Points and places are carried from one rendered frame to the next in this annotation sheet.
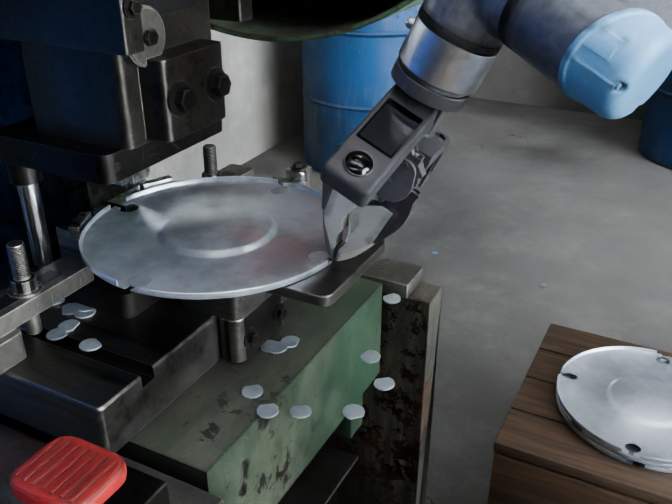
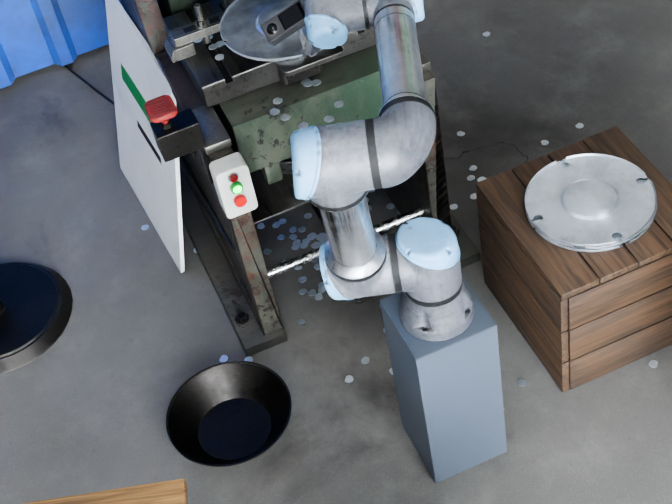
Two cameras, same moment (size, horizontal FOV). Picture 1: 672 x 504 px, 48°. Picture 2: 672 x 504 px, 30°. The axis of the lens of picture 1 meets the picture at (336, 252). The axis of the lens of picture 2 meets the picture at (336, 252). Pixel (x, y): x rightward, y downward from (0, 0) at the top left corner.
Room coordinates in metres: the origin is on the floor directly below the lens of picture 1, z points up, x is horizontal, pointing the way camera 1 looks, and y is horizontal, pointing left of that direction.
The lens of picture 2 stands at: (-0.76, -1.59, 2.40)
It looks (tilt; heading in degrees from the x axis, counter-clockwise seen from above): 46 degrees down; 49
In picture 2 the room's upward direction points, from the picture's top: 12 degrees counter-clockwise
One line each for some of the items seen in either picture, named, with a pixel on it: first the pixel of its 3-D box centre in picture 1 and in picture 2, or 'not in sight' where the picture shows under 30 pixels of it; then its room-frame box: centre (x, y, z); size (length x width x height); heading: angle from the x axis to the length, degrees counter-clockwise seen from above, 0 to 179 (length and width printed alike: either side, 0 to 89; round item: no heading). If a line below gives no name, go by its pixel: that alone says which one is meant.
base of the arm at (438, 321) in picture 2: not in sight; (434, 296); (0.45, -0.46, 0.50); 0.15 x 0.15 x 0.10
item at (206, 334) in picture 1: (140, 287); (274, 28); (0.79, 0.24, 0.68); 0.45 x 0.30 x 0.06; 153
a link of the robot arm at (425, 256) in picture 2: not in sight; (425, 257); (0.45, -0.46, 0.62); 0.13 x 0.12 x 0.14; 133
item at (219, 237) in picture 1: (217, 228); (284, 18); (0.74, 0.13, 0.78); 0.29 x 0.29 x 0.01
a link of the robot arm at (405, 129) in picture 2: not in sight; (401, 76); (0.49, -0.42, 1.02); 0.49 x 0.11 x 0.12; 43
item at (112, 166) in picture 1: (116, 141); not in sight; (0.80, 0.25, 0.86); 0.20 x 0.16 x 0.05; 153
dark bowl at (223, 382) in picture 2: not in sight; (231, 420); (0.18, -0.01, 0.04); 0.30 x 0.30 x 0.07
